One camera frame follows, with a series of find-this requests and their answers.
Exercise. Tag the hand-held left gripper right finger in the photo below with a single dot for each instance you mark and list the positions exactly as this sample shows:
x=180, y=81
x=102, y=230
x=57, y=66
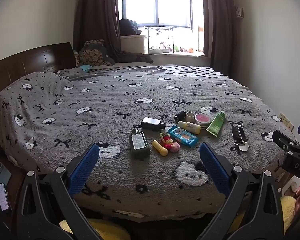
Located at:
x=215, y=167

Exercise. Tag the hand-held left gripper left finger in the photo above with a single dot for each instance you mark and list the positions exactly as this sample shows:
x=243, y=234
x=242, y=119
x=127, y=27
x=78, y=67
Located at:
x=85, y=167

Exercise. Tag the green bottle with grey label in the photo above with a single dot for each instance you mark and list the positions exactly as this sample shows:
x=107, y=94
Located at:
x=140, y=152

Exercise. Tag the white plastic object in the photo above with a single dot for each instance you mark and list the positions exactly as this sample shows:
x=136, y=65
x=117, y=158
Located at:
x=291, y=186

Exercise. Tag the black squeezed tube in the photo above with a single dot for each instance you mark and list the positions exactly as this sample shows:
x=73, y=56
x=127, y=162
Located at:
x=238, y=136

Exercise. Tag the light green tube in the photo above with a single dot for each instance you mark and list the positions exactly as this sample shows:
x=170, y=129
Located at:
x=215, y=125

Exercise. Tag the blue wet wipes packet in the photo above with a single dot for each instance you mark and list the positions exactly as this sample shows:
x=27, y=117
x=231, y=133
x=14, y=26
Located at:
x=183, y=136

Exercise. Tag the yellow bottle with white cap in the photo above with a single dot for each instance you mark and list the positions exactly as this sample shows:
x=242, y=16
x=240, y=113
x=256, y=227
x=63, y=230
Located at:
x=190, y=127

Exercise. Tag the round tin with pink label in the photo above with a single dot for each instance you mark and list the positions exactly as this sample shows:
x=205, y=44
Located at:
x=202, y=118

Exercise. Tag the colourful knitted toy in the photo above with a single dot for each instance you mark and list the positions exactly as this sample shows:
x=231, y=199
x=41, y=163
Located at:
x=168, y=141

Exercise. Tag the white tape roll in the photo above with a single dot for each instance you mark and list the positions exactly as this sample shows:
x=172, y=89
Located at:
x=190, y=120

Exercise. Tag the small yellow tube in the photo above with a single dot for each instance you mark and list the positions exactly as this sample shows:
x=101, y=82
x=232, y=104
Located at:
x=160, y=148

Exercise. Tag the black thread spool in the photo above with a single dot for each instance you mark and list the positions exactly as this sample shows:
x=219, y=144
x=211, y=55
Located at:
x=180, y=115

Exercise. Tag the dark square glass bottle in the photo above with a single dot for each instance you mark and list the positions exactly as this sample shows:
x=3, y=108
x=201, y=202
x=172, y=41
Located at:
x=151, y=124

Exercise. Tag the grey printed blanket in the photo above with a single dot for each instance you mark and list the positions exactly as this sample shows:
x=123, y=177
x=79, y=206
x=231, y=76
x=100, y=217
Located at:
x=115, y=92

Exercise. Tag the dark tablet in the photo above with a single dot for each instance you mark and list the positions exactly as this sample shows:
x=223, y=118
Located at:
x=0, y=170

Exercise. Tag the smartphone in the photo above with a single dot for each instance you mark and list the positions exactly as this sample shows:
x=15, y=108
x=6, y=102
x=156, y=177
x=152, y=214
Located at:
x=3, y=196

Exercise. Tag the teal cloth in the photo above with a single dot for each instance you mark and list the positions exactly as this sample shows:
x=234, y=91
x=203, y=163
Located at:
x=85, y=68

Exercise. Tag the brown patterned cushion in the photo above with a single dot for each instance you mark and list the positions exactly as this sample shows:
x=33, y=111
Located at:
x=90, y=53

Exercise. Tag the dark wooden headboard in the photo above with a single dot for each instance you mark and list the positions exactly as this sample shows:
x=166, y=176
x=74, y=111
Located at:
x=40, y=60

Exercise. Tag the dark cloth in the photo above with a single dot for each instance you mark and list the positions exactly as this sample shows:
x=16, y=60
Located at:
x=137, y=57

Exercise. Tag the row of small figurines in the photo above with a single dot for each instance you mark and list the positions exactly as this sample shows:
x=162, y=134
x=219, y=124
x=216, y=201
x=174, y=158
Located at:
x=170, y=47

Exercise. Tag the brown curtain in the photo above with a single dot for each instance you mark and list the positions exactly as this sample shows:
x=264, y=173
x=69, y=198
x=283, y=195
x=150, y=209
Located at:
x=100, y=17
x=217, y=25

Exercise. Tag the white cabinet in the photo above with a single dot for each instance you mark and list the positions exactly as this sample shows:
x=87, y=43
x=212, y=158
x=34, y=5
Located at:
x=132, y=43

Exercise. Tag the dark clothes pile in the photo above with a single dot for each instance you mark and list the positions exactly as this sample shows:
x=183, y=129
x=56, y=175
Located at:
x=128, y=27

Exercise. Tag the metal drying rack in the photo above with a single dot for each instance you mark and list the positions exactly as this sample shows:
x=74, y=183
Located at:
x=160, y=28

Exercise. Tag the window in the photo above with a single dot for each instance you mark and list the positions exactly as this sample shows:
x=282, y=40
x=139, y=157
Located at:
x=157, y=5

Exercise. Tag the wall socket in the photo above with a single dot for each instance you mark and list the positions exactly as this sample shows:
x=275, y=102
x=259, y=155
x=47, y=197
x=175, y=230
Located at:
x=286, y=121

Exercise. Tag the wall switch panel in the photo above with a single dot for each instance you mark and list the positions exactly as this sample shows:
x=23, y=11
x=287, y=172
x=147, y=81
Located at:
x=239, y=12

